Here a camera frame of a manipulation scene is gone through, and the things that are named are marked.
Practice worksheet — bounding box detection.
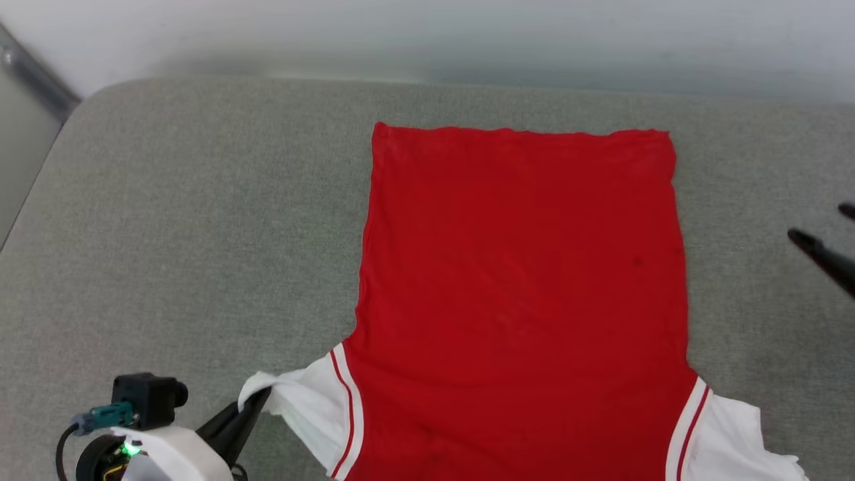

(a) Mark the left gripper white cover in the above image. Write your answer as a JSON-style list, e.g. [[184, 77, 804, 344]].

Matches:
[[75, 386, 273, 481]]

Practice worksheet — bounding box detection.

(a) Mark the red and white sports shirt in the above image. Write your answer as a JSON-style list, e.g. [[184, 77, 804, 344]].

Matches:
[[238, 122, 809, 481]]

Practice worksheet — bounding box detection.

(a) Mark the grey fabric sofa seat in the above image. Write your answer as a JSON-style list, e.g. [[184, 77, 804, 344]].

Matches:
[[0, 77, 855, 481]]

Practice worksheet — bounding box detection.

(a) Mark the left camera cable teal plug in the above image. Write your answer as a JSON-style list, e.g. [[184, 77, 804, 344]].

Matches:
[[57, 401, 139, 481]]

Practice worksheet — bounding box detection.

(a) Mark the grey metal rail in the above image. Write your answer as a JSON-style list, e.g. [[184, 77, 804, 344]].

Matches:
[[0, 23, 82, 124]]

